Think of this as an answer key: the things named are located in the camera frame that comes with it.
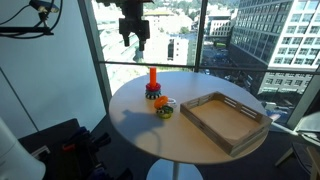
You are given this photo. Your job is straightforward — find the wooden slatted tray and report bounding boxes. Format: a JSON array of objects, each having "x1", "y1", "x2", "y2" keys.
[{"x1": 179, "y1": 91, "x2": 274, "y2": 158}]

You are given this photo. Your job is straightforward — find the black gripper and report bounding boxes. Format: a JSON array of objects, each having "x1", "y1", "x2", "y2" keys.
[{"x1": 118, "y1": 17, "x2": 151, "y2": 52}]

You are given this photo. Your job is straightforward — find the camera on stand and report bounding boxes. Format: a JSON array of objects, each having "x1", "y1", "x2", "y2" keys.
[{"x1": 28, "y1": 0, "x2": 61, "y2": 15}]

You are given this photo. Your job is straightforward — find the black clamps with orange handles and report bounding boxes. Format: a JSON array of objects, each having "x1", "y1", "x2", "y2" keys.
[{"x1": 61, "y1": 126, "x2": 113, "y2": 180}]

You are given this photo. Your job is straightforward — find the orange dimpled ring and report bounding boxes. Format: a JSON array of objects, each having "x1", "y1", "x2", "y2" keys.
[{"x1": 153, "y1": 95, "x2": 170, "y2": 111}]

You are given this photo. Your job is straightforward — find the blue ring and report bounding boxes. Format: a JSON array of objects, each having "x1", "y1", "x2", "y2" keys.
[{"x1": 145, "y1": 87, "x2": 163, "y2": 96}]

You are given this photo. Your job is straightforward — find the white rounded robot base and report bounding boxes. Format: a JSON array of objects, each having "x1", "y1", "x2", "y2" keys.
[{"x1": 0, "y1": 116, "x2": 47, "y2": 180}]

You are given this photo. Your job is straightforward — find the red ribbed ring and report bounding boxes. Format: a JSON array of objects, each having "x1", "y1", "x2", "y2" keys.
[{"x1": 145, "y1": 82, "x2": 162, "y2": 92}]

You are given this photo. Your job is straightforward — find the green beaded ring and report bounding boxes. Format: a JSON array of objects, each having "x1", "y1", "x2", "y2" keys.
[{"x1": 160, "y1": 104, "x2": 175, "y2": 115}]

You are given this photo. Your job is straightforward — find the orange post striped base holder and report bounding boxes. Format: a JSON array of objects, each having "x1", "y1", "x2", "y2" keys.
[{"x1": 144, "y1": 66, "x2": 163, "y2": 101}]

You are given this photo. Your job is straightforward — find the yellow-green bumpy ring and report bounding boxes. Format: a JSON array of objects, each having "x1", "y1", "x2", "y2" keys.
[{"x1": 156, "y1": 108, "x2": 174, "y2": 120}]

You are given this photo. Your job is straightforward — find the white table pedestal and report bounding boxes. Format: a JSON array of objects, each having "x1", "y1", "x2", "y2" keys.
[{"x1": 145, "y1": 158, "x2": 205, "y2": 180}]

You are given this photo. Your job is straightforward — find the wooden frame chair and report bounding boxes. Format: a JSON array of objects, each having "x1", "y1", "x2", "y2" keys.
[{"x1": 274, "y1": 111, "x2": 320, "y2": 180}]

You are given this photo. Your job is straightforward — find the dark glass office building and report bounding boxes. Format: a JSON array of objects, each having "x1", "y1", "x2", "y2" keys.
[{"x1": 227, "y1": 0, "x2": 295, "y2": 70}]

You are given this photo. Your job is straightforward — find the clear ring with coloured beads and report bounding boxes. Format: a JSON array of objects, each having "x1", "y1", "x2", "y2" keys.
[{"x1": 166, "y1": 97, "x2": 178, "y2": 110}]

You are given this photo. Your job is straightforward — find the white office building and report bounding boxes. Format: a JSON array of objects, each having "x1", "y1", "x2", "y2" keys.
[{"x1": 257, "y1": 0, "x2": 320, "y2": 98}]

